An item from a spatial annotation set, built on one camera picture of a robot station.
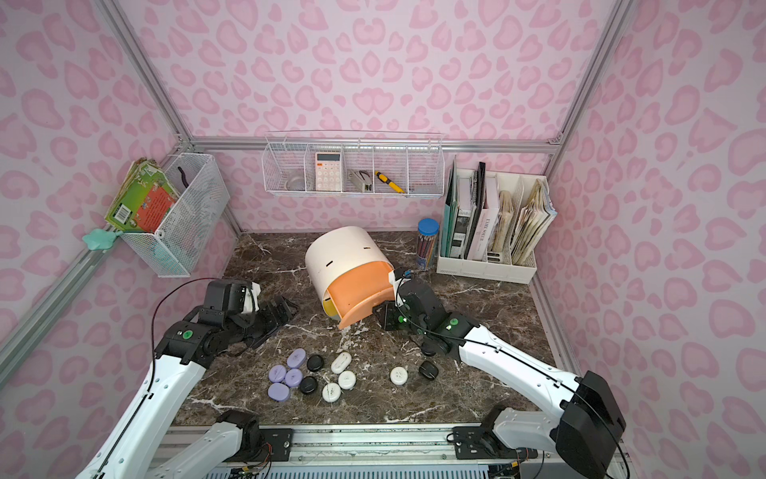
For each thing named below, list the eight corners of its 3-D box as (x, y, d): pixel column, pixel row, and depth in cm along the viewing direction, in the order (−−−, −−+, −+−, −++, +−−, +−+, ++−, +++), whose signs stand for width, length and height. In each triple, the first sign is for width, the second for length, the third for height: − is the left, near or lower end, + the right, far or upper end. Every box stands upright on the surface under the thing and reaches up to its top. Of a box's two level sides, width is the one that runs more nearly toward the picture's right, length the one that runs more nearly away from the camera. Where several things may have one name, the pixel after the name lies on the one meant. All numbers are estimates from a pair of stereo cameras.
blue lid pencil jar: (417, 270, 108) (420, 233, 94) (416, 255, 113) (419, 218, 98) (434, 269, 108) (440, 233, 94) (433, 255, 113) (438, 217, 98)
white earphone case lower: (322, 402, 81) (321, 400, 80) (325, 385, 84) (323, 382, 83) (339, 402, 81) (338, 400, 80) (341, 385, 84) (340, 382, 83)
